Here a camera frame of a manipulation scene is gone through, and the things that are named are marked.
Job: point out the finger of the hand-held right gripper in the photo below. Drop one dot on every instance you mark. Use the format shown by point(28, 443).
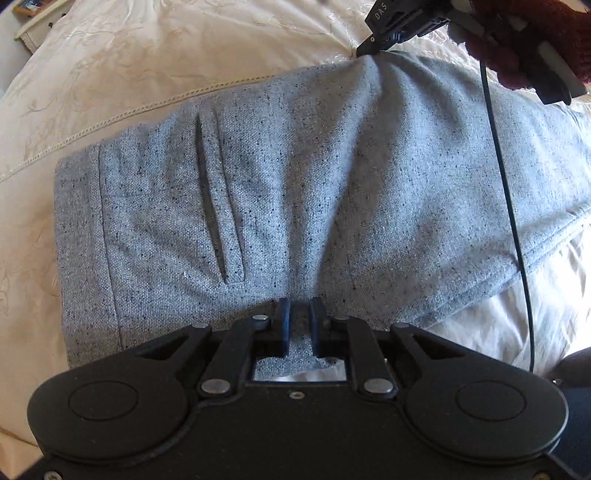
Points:
point(376, 42)

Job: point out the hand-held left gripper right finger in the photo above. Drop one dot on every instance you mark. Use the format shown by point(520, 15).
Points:
point(316, 325)

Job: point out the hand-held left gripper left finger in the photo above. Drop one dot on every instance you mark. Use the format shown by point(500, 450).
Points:
point(282, 325)

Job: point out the grey speckled pants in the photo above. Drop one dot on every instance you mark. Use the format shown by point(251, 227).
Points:
point(323, 184)

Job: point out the person's right hand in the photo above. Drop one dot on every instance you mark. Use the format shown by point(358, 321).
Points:
point(501, 62)

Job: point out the white bed sheet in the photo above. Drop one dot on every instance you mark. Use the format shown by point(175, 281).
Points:
point(485, 332)

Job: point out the cream embroidered bedspread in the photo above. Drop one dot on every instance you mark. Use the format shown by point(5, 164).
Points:
point(115, 69)

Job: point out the dark cloth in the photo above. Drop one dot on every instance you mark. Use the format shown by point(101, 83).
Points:
point(575, 406)

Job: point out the cream nightstand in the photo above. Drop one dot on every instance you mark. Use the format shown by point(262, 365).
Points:
point(39, 27)

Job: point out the wooden photo frame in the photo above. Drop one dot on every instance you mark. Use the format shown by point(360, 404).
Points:
point(30, 5)

